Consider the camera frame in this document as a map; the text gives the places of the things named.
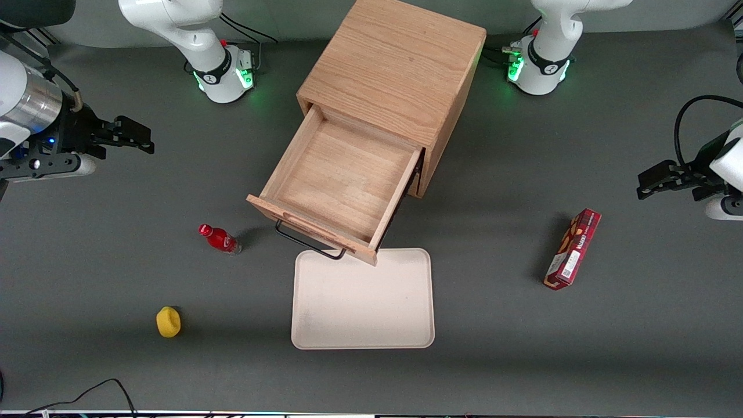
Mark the aluminium frame rail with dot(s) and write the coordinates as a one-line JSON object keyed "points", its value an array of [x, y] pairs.
{"points": [[46, 39]]}

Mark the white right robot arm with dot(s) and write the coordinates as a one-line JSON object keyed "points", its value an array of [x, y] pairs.
{"points": [[215, 75]]}

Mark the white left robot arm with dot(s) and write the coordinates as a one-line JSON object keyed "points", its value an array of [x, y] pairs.
{"points": [[543, 75]]}

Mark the small red cola bottle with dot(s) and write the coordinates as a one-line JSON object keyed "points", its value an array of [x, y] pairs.
{"points": [[220, 239]]}

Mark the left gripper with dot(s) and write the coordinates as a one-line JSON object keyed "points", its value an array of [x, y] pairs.
{"points": [[700, 164]]}

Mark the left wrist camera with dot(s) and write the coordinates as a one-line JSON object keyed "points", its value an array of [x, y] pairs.
{"points": [[725, 210]]}

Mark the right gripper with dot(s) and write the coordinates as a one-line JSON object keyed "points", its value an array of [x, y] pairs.
{"points": [[74, 129]]}

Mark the red snack box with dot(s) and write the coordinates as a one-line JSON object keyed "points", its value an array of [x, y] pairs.
{"points": [[572, 249]]}

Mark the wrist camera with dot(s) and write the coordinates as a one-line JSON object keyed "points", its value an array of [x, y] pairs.
{"points": [[725, 210], [84, 165]]}

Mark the beige rectangular tray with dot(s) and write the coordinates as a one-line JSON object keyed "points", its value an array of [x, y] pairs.
{"points": [[363, 307]]}

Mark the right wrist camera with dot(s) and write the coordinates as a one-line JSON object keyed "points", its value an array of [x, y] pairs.
{"points": [[84, 165]]}

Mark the wooden drawer cabinet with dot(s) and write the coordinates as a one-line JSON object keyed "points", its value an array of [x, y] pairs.
{"points": [[400, 64]]}

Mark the yellow sponge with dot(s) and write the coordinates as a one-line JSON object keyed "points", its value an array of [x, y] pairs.
{"points": [[168, 322]]}

